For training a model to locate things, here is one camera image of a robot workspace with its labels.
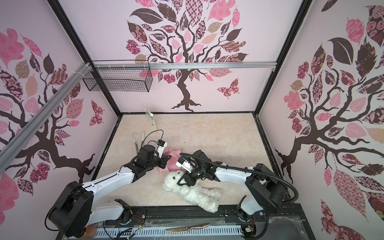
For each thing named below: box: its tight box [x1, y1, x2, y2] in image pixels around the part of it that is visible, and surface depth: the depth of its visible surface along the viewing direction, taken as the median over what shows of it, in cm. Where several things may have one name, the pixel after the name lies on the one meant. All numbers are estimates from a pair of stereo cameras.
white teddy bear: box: [162, 170, 222, 213], surface depth 72 cm
